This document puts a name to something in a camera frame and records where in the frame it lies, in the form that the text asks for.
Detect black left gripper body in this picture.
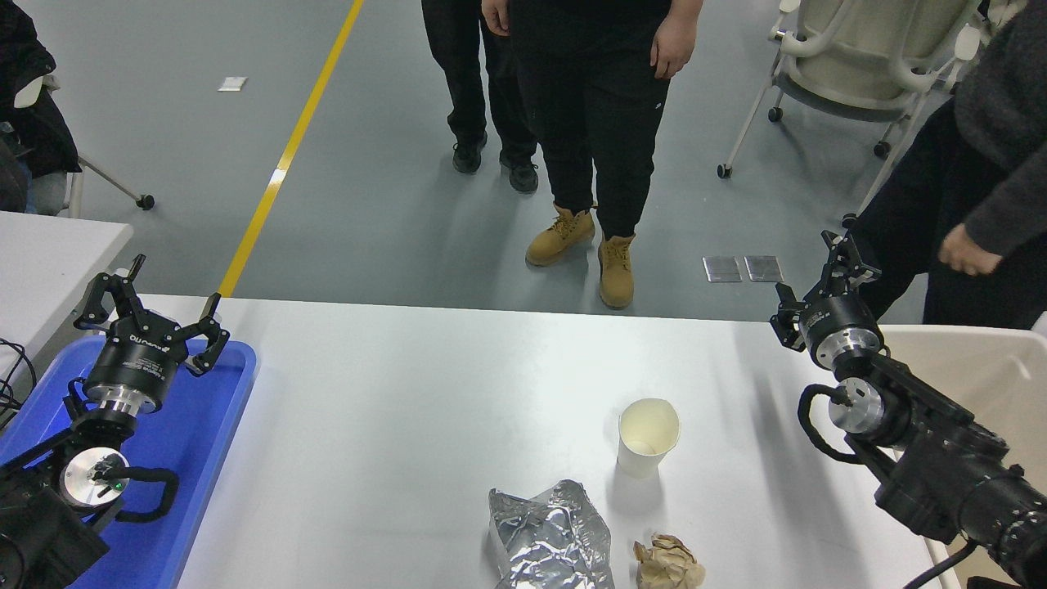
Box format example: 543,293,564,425
83,315,191,407

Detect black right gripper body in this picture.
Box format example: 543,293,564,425
795,292,883,355

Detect white paper cup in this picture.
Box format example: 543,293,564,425
617,398,681,480

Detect tan paper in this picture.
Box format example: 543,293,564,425
633,533,706,589

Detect silver foil tray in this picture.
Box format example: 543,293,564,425
488,479,616,589

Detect person's left hand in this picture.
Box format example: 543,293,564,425
938,224,1004,277
650,12,698,80

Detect white side table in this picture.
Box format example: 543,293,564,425
0,211,134,369

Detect blue plastic tray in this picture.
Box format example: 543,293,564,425
0,335,258,589

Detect large pale bin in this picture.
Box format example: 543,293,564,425
879,325,1047,589

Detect person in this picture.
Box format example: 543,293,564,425
0,0,83,215
420,0,541,195
481,0,706,310
843,0,1047,330

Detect white wheeled office chair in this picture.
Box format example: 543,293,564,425
717,0,1003,228

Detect black cable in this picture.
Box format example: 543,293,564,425
0,338,38,430

